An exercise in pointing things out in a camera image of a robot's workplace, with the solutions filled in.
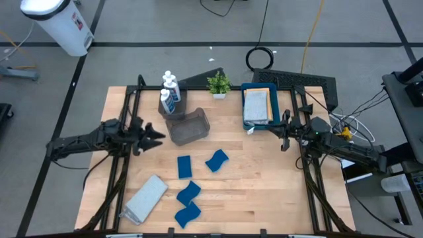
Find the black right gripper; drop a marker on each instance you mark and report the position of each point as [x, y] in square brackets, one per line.
[292, 132]

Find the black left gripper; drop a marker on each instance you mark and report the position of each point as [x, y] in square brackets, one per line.
[138, 132]

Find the orange microfibre cloth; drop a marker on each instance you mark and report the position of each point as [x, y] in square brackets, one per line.
[270, 105]

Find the grey waffle towel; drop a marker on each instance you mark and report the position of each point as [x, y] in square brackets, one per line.
[256, 107]
[143, 203]

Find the white plastic cleaner bottle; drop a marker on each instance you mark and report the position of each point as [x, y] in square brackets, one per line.
[168, 75]
[173, 92]
[168, 104]

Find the rectangular blue sponge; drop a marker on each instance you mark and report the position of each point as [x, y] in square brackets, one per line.
[184, 167]

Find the wavy blue sponge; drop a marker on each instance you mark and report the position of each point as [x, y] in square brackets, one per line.
[217, 161]
[188, 193]
[187, 215]

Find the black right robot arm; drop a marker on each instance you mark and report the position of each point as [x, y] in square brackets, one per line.
[347, 148]

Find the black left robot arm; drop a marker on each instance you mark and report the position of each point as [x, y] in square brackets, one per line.
[79, 143]

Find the blue plastic bin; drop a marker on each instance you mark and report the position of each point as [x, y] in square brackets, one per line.
[277, 99]

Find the grey mesh storage bin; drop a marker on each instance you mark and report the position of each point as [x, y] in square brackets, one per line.
[188, 129]
[181, 105]

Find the black perforated panel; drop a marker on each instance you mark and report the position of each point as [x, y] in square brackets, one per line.
[297, 79]

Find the yellow connector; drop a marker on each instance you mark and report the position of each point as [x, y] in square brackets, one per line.
[346, 134]

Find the green plant in white pot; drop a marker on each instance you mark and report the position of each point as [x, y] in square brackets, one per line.
[218, 84]

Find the black flat panel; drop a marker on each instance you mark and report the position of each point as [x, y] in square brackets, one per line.
[203, 78]

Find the black beam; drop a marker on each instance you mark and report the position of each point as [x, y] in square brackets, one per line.
[357, 170]

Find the white bar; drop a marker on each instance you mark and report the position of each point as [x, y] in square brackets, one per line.
[302, 236]
[124, 236]

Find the grey cart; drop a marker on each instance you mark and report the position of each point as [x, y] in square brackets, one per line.
[400, 109]

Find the white cylinder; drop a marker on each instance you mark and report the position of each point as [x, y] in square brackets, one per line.
[395, 183]

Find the white pedal trash bin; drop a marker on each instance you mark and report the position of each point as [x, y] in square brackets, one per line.
[62, 29]

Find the black box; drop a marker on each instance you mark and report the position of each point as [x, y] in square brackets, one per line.
[415, 94]

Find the black pole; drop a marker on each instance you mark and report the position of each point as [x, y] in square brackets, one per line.
[411, 71]

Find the grey stand foot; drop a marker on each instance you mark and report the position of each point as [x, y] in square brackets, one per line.
[20, 73]

